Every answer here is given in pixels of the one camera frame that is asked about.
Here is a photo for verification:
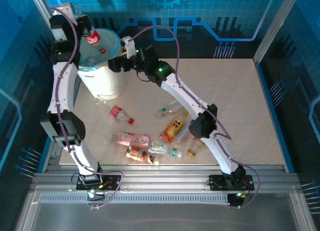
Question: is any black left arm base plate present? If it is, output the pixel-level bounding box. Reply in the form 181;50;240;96
75;174;121;192

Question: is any orange label gold cap bottle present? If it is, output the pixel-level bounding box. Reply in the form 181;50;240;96
186;137;206;158

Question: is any pink drink plastic bottle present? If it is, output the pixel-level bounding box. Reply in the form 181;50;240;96
108;131;151;147

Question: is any clear bottle blue label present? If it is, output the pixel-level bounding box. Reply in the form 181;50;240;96
176;125;195;144

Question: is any white waste bin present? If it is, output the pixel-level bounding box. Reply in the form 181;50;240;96
77;27;128;101

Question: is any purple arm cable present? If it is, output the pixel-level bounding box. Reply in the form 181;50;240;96
131;24;261;211
49;7;125;211

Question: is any blue plastic bin liner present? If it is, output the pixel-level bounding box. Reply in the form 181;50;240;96
78;27;123;72

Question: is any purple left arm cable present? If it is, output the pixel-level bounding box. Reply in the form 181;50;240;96
49;7;125;211

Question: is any aluminium right corner post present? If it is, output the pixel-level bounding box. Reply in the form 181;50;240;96
252;0;301;64

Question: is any clear bottle green white label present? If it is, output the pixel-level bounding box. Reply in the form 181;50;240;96
147;140;183;159

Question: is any orange juice plastic bottle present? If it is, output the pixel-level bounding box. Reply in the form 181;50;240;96
159;109;190;144

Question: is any crushed clear plastic bottle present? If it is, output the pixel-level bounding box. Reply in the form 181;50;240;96
94;94;113;106

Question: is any aluminium table frame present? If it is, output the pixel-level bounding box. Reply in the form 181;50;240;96
29;163;303;196

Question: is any black connector box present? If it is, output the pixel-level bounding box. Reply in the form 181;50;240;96
227;192;247;208
86;188;106;202

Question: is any grey slotted cable duct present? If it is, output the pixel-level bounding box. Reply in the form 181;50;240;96
38;193;231;205

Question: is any clear bottle green neck ring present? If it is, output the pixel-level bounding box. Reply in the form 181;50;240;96
156;99;187;119

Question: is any aluminium left corner post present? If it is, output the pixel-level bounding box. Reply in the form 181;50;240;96
27;0;55;29

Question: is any aluminium corner post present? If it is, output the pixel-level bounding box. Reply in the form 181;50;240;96
27;0;55;29
252;0;301;64

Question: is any cola bottle red label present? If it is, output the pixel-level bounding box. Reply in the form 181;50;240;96
84;25;101;46
109;105;135;125

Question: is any grey metal shelf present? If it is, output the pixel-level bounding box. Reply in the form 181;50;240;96
14;188;317;231

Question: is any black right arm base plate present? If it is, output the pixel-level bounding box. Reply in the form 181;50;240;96
208;174;255;192

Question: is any brown drink plastic bottle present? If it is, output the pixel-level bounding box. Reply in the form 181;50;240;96
124;145;160;166

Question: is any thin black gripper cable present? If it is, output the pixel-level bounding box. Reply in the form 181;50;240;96
136;70;153;83

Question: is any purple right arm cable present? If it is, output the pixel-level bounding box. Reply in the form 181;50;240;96
131;24;261;211

